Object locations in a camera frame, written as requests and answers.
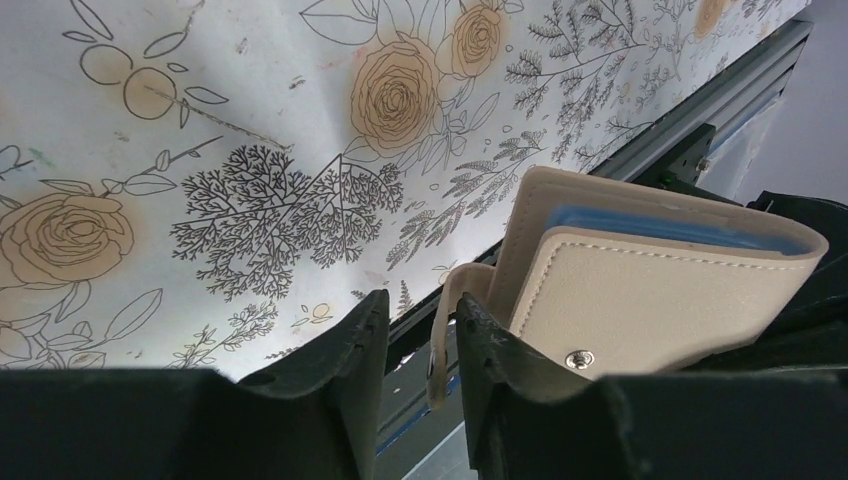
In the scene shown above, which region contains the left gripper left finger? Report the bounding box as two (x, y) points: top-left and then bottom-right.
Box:
(1, 290), (390, 479)

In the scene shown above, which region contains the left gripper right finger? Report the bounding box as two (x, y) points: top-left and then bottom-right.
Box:
(455, 294), (847, 479)

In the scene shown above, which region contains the floral tablecloth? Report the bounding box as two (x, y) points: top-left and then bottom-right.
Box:
(1, 0), (805, 377)

